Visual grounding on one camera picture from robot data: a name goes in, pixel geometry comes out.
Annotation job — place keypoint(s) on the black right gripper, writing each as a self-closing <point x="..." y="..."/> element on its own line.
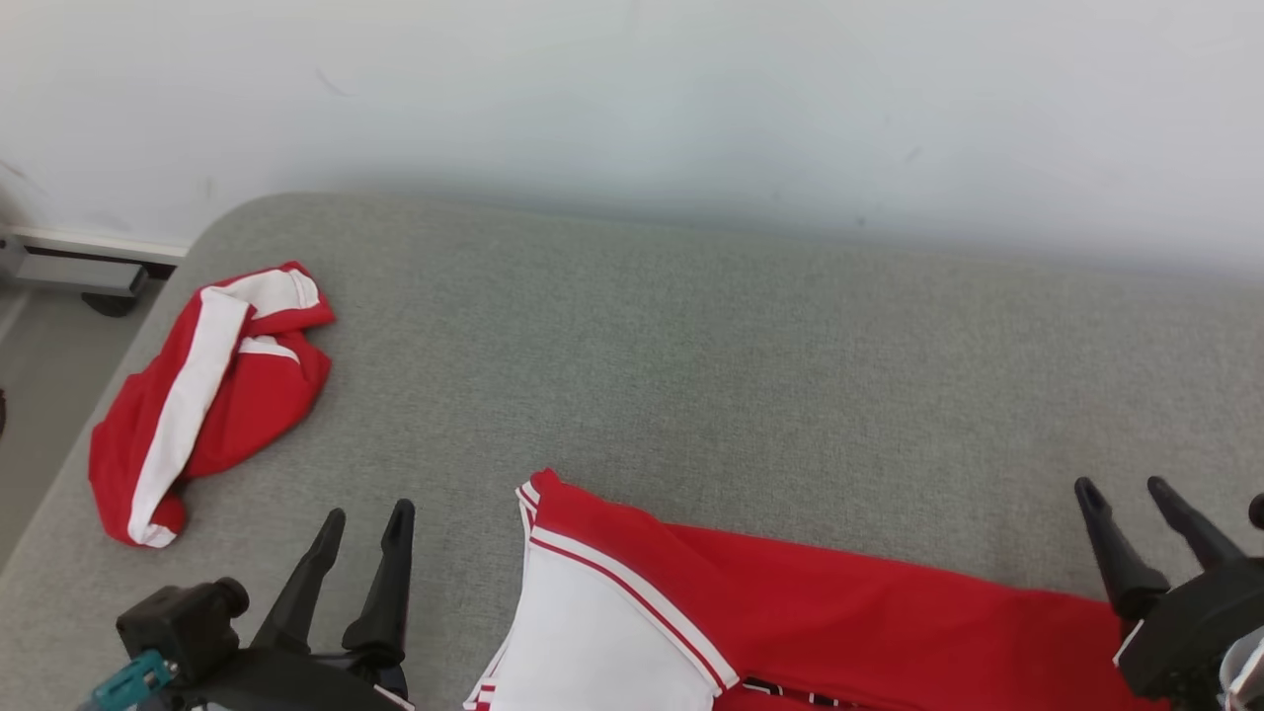
<point x="1195" y="632"/>

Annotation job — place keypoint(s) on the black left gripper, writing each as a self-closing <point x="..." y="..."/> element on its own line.
<point x="286" y="686"/>

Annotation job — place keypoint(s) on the red white-striped basketball shorts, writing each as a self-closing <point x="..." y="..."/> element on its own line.
<point x="237" y="415"/>

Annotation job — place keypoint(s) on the red Bulls basketball jersey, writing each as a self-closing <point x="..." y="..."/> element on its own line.
<point x="839" y="622"/>

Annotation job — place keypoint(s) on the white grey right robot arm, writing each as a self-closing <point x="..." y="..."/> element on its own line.
<point x="1249" y="681"/>

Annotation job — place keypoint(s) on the black round foot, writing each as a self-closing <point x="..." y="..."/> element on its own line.
<point x="111" y="304"/>

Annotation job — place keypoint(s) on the grey metal bar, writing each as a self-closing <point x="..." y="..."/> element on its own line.
<point x="69" y="272"/>

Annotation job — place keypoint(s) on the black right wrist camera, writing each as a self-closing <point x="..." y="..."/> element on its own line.
<point x="1258" y="510"/>

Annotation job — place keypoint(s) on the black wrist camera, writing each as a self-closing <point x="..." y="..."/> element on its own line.
<point x="1258" y="510"/>
<point x="178" y="622"/>

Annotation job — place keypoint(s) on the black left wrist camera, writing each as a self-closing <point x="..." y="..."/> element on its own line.
<point x="178" y="622"/>

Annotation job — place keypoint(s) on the teal left camera connector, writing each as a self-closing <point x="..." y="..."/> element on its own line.
<point x="133" y="681"/>

